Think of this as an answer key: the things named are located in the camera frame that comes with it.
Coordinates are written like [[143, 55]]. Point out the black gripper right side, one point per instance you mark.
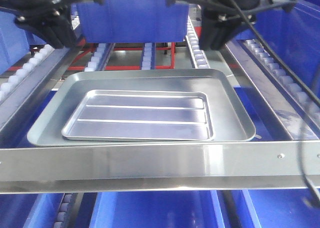
[[214, 33]]

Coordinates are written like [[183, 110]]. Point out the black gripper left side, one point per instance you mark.
[[50, 20]]

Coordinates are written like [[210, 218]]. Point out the ribbed silver metal tray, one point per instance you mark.
[[137, 115]]

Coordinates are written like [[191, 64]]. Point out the blue bin shelf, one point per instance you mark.
[[294, 36], [14, 42]]

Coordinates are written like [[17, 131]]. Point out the large grey-green tray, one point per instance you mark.
[[231, 121]]

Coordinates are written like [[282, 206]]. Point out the far left roller track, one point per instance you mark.
[[16, 79]]

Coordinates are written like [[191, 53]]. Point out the large blue bin centre back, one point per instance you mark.
[[133, 21]]

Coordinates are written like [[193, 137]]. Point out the middle white roller track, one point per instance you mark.
[[148, 57]]

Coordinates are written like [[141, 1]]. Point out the far right roller track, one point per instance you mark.
[[284, 80]]

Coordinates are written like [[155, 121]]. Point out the red metal floor frame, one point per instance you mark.
[[129, 56]]

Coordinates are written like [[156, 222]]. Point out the steel divider rail left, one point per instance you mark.
[[18, 108]]

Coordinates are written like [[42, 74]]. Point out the steel divider rail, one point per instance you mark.
[[18, 108], [283, 117]]

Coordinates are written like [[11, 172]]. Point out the steel divider rail right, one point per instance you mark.
[[283, 117]]

